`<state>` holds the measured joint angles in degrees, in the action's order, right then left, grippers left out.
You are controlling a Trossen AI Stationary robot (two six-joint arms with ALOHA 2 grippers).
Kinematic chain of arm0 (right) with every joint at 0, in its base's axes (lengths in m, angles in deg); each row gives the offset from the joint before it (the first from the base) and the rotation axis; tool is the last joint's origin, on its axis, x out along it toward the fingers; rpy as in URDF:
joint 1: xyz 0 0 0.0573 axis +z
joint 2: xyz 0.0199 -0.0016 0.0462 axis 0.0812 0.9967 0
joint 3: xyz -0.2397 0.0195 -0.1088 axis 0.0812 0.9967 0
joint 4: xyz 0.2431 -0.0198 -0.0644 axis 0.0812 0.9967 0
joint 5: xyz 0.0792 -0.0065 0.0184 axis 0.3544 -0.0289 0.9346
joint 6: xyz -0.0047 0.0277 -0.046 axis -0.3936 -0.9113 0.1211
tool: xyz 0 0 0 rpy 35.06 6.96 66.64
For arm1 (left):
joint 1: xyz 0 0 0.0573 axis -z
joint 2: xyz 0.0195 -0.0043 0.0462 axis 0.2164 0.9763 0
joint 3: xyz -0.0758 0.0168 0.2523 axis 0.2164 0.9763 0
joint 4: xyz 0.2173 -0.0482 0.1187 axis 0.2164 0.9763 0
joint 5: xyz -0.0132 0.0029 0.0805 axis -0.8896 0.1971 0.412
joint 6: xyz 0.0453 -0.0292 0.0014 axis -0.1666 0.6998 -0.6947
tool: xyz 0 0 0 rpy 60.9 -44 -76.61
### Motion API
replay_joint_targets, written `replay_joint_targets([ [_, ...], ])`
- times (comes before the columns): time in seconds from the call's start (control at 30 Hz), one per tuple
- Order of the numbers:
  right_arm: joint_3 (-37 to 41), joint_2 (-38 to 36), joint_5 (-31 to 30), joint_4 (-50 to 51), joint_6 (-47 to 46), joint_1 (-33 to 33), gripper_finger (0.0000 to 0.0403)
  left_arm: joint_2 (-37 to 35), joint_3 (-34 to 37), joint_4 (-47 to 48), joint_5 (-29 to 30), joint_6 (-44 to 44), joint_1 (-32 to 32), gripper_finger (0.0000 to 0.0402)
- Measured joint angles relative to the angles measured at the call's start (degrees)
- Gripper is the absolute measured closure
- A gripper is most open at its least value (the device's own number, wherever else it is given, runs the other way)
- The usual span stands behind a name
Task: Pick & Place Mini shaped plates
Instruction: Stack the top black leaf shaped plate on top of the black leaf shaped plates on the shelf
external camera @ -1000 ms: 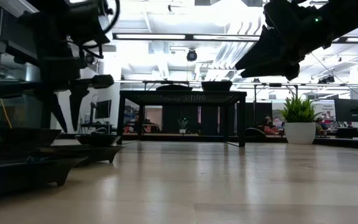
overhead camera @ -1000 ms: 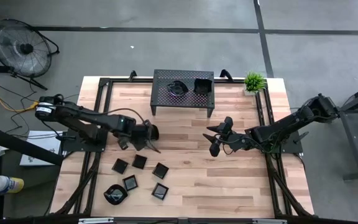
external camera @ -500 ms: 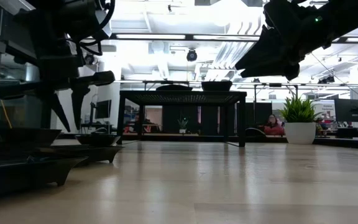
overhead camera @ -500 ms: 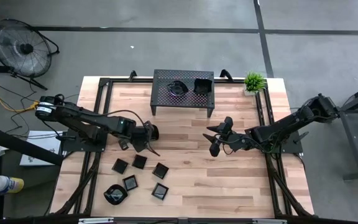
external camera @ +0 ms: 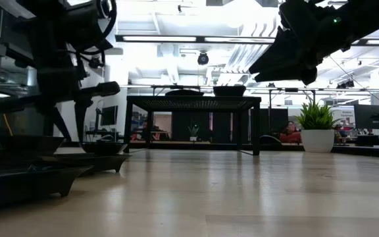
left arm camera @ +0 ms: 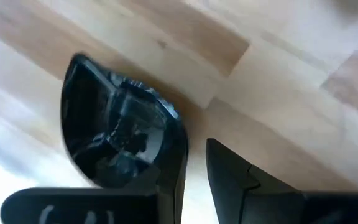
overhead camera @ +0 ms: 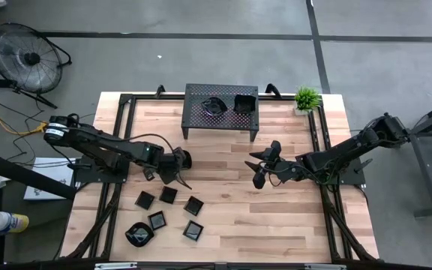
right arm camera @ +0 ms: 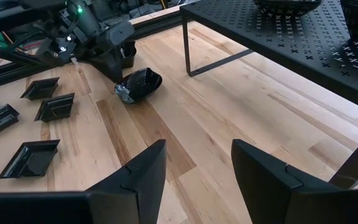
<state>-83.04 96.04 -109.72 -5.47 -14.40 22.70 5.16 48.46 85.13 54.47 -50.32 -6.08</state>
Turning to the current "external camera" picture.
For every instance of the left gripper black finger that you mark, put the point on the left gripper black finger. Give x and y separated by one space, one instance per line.
81 115
52 121

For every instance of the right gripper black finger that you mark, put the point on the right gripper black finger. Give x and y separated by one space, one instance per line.
275 56
285 75

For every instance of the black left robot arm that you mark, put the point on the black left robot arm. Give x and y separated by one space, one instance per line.
58 49

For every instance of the black square mini plate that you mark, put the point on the black square mini plate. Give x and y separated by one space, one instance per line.
94 162
28 184

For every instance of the black office desk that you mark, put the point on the black office desk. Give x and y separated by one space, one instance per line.
92 132

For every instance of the black computer monitor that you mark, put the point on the black computer monitor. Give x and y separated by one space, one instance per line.
110 116
372 116

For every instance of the green plant in white pot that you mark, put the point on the green plant in white pot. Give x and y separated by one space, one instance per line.
316 125

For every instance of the person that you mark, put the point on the person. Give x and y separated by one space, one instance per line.
291 135
143 131

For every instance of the black perforated metal rack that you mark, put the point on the black perforated metal rack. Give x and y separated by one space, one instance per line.
192 103

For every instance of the small potted plant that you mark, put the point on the small potted plant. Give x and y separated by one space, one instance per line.
194 131

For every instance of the long overhead light bar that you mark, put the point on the long overhead light bar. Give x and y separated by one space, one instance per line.
160 39

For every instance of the white wall sign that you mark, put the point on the white wall sign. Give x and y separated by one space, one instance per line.
346 115

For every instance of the black aluminium table frame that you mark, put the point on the black aluminium table frame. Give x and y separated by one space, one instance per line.
367 152

